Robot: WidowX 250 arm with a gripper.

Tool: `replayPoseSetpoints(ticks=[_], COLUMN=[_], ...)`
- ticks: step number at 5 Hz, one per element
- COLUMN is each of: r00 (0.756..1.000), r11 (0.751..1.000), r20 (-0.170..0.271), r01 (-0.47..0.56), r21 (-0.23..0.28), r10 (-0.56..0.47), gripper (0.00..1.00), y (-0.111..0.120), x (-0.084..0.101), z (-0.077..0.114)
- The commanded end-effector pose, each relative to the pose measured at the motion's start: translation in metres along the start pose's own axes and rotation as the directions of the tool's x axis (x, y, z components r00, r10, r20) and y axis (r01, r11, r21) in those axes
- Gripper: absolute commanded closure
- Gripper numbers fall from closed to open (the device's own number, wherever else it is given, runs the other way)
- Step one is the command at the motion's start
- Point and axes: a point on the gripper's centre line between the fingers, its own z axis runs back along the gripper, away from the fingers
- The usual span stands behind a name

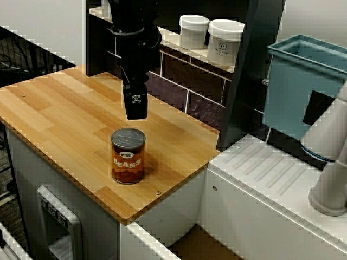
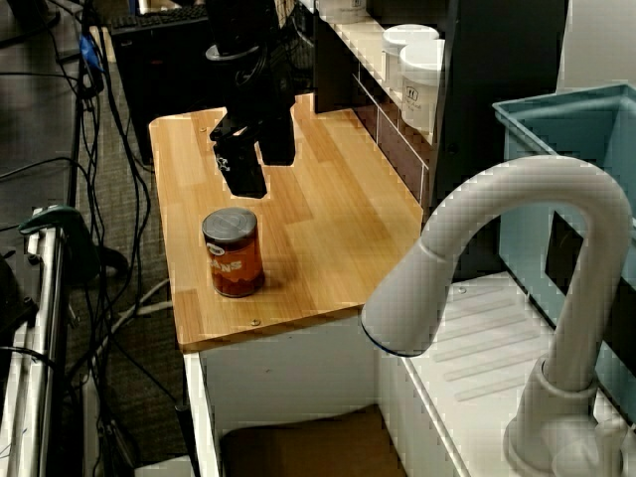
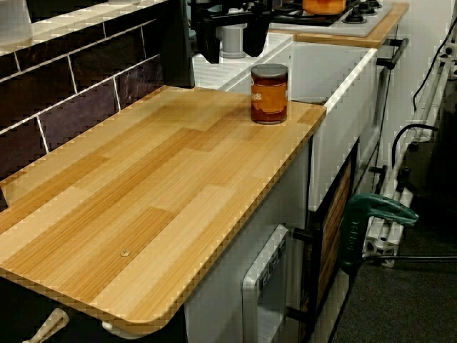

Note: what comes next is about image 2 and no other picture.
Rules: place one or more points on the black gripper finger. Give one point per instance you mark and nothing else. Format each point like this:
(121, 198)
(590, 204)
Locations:
(243, 171)
(277, 144)

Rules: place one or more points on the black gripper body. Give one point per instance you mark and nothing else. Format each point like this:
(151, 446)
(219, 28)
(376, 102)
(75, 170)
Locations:
(253, 94)

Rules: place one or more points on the orange beans can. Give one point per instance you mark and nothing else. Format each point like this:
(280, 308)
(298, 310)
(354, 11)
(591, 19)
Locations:
(233, 268)

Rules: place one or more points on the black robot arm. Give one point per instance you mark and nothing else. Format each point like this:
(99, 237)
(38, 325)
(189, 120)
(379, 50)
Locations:
(238, 25)

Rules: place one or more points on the black cabinet end panel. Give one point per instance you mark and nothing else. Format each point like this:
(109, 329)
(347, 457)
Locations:
(333, 59)

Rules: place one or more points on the cream shelf board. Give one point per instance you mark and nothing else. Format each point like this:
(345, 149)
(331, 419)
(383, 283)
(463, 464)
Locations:
(358, 40)

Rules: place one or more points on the dark tile backsplash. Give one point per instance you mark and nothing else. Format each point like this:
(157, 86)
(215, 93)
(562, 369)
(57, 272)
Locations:
(397, 149)

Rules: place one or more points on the black keyboard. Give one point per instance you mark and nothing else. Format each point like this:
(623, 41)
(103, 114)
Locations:
(144, 22)

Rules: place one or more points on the white jar with printed label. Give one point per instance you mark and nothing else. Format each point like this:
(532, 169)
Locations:
(420, 74)

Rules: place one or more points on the plain white jar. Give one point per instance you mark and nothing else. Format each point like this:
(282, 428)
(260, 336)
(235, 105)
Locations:
(407, 37)

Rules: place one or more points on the green clamp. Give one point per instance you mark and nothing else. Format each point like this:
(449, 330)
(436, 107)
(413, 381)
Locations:
(59, 216)

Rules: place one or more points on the dark grey upright panel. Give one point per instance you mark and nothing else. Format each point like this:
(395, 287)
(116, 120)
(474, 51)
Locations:
(497, 99)

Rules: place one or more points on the teal plastic bin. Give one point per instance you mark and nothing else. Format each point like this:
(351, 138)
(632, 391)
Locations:
(526, 223)

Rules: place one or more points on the white toy sink unit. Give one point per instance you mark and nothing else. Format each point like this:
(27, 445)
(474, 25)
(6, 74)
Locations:
(497, 323)

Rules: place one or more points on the brown cardboard sheet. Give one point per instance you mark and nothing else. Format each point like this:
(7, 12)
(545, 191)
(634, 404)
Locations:
(308, 447)

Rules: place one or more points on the white toy faucet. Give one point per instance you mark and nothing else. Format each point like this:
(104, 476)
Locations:
(571, 179)

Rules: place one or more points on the aluminium frame rail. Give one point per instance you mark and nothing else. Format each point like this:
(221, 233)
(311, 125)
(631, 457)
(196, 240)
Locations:
(42, 323)

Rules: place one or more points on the black mount block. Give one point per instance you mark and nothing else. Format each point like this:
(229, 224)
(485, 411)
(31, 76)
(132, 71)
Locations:
(15, 303)

